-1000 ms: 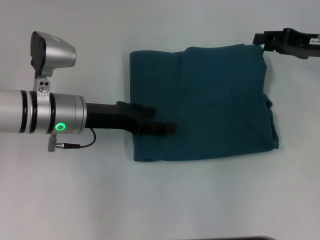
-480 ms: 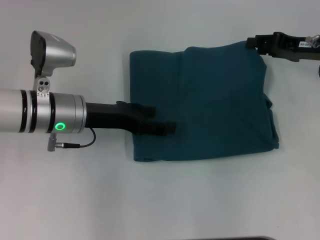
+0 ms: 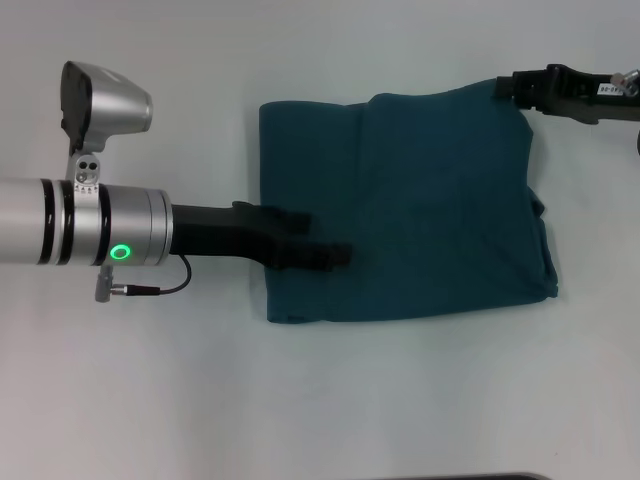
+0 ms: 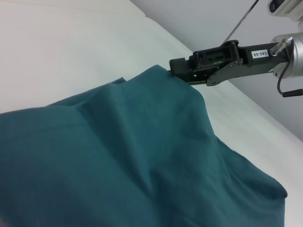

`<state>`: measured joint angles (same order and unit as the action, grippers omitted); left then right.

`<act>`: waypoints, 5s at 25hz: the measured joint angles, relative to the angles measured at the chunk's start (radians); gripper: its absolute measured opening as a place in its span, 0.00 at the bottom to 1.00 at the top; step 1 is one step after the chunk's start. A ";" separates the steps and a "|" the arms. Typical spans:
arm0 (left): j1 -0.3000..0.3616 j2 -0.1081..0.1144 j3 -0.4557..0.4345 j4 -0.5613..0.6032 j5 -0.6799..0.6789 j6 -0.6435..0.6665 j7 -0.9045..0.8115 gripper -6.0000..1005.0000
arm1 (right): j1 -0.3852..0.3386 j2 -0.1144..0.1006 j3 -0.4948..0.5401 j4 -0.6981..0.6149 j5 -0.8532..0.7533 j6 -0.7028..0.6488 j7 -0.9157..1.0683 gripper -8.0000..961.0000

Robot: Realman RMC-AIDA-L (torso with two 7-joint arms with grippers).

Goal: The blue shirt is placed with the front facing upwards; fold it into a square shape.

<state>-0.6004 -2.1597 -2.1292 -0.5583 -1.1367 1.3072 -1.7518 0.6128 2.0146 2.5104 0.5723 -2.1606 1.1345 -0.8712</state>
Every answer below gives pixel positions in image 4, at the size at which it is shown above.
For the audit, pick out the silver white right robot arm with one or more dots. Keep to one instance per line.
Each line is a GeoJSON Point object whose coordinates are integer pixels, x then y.
{"type": "Point", "coordinates": [296, 56]}

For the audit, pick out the teal t-shirt with FREE print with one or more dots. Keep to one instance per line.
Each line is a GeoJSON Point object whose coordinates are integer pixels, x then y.
{"type": "Point", "coordinates": [118, 153]}

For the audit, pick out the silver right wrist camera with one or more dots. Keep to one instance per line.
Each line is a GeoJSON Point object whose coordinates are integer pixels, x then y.
{"type": "Point", "coordinates": [286, 8]}

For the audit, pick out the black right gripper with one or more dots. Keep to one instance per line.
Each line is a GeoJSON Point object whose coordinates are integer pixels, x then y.
{"type": "Point", "coordinates": [236, 61]}

